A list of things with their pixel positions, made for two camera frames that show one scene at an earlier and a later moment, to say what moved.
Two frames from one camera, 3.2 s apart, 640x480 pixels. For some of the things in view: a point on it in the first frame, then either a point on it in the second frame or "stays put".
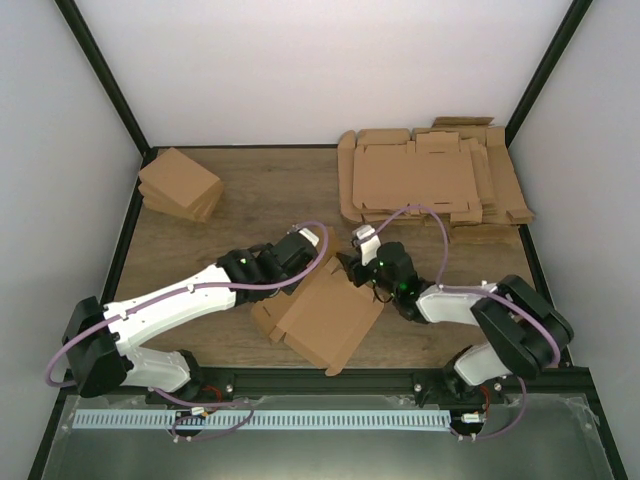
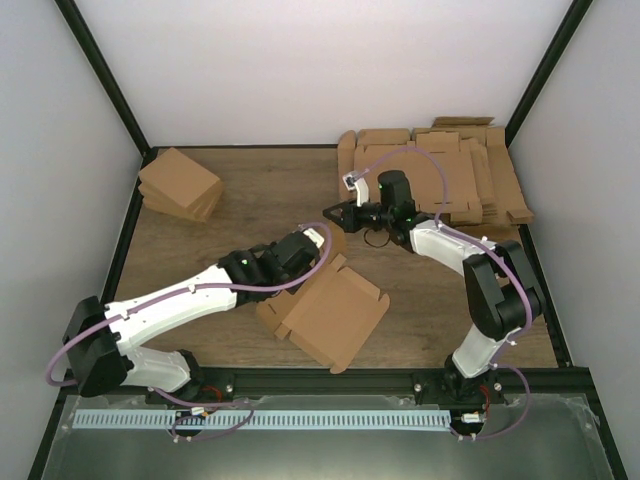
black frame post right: x=575 y=15 stays put
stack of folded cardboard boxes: x=174 y=182 stays put
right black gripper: x=353 y=268 → x=350 y=220
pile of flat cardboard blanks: x=458 y=165 stays put
